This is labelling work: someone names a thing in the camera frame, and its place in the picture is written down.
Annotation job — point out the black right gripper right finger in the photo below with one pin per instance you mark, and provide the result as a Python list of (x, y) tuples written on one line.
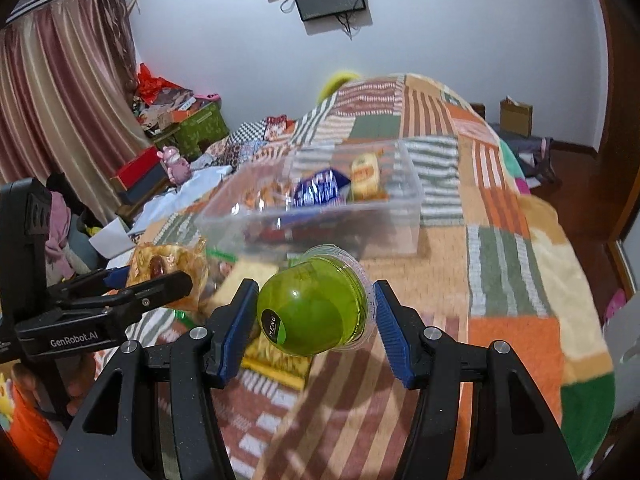
[(513, 433)]

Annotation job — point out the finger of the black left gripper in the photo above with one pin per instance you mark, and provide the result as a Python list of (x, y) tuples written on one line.
[(130, 303), (96, 283)]

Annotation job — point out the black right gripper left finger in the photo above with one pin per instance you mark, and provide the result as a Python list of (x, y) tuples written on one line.
[(116, 432)]

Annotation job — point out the cat ear crisps bag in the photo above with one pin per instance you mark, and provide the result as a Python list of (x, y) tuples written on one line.
[(150, 261)]

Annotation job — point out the green jelly cup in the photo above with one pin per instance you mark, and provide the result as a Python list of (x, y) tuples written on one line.
[(323, 301)]

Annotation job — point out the blue snack bag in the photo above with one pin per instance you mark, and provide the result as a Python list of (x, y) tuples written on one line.
[(324, 187)]

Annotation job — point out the left hand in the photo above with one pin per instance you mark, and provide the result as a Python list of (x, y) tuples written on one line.
[(77, 383)]

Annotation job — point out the white cloth on bed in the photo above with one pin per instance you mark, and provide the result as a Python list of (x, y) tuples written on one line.
[(175, 199)]

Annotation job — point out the pink plush toy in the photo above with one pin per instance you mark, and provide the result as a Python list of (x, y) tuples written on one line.
[(177, 168)]

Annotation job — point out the red flat box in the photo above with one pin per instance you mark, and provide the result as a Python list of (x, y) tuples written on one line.
[(132, 172)]

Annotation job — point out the green storage box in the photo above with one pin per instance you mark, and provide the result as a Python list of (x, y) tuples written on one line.
[(198, 131)]

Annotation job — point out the striped pink curtain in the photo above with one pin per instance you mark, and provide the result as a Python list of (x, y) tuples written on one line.
[(67, 83)]

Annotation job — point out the patchwork striped bed blanket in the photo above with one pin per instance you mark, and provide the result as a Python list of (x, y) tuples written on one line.
[(493, 262)]

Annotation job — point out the red plastic bag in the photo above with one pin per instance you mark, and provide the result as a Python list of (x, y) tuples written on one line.
[(149, 86)]

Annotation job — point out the clear plastic storage bin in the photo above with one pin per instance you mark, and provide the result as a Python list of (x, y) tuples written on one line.
[(252, 215)]

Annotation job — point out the orange rice cracker packet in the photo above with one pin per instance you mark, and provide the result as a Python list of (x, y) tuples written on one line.
[(365, 177)]

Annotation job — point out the yellow curved headboard pillow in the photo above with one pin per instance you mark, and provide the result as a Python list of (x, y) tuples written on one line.
[(335, 83)]

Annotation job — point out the brown cardboard box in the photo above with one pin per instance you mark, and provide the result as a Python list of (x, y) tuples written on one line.
[(516, 117)]

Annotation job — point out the brown wooden door frame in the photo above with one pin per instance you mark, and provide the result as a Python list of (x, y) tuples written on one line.
[(619, 145)]

